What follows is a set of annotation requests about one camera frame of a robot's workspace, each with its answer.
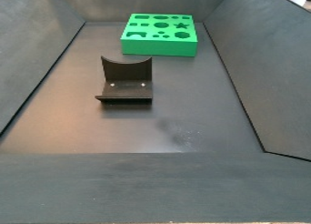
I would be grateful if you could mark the black curved stand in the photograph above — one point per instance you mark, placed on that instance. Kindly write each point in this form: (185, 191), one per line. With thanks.
(127, 80)

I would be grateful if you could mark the green foam shape board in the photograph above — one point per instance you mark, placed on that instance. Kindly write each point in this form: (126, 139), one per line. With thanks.
(159, 35)

